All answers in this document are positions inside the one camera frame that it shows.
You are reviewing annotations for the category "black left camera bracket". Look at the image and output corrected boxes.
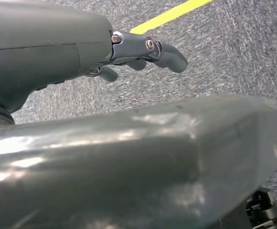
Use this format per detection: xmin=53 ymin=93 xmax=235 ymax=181
xmin=245 ymin=188 xmax=277 ymax=229

